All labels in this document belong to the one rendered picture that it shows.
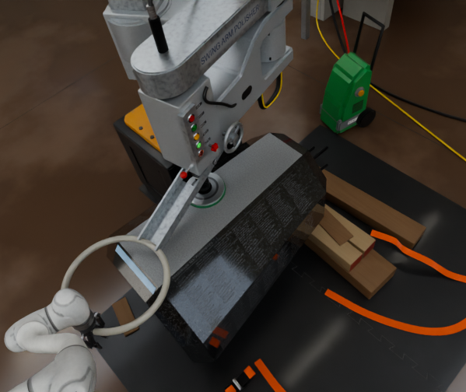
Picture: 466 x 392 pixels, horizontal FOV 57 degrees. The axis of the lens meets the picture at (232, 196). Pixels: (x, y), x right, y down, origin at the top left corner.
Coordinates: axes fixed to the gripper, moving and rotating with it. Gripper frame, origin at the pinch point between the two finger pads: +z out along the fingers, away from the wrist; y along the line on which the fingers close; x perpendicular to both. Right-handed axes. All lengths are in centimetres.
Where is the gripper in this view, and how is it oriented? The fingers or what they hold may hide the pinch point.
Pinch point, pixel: (99, 339)
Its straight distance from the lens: 202.3
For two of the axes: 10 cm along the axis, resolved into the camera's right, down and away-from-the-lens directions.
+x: -9.4, -2.1, 2.6
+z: 0.7, 6.3, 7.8
